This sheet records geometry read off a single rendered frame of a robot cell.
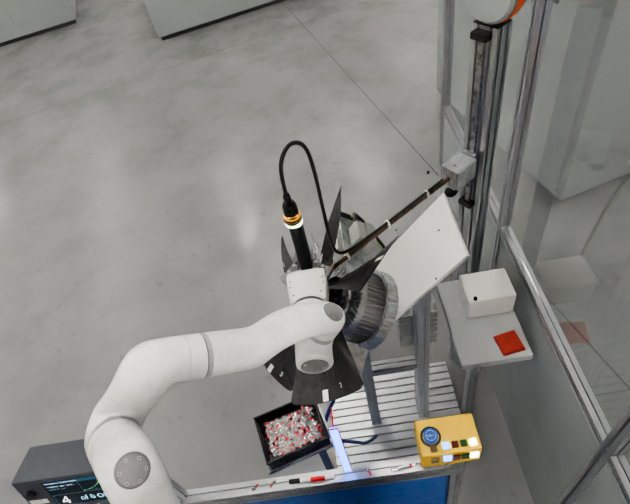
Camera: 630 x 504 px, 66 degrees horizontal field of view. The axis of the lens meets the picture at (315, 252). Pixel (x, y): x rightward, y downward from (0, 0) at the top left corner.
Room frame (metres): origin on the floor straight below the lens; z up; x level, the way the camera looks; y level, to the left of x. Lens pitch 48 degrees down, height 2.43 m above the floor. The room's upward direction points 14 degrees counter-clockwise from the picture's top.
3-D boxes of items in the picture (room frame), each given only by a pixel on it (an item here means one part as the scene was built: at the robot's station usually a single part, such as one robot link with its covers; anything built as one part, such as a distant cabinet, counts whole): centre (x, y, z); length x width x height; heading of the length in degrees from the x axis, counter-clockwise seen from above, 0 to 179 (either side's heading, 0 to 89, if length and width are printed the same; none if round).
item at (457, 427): (0.46, -0.22, 1.02); 0.16 x 0.10 x 0.11; 84
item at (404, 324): (1.04, -0.33, 0.73); 0.15 x 0.09 x 0.22; 84
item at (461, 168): (1.16, -0.52, 1.36); 0.10 x 0.07 x 0.08; 119
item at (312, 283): (0.75, 0.04, 1.47); 0.11 x 0.10 x 0.07; 174
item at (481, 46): (1.18, -0.56, 1.48); 0.05 x 0.03 x 0.62; 29
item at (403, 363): (0.96, -0.20, 0.56); 0.19 x 0.04 x 0.04; 84
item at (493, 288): (0.98, -0.57, 0.92); 0.17 x 0.16 x 0.11; 84
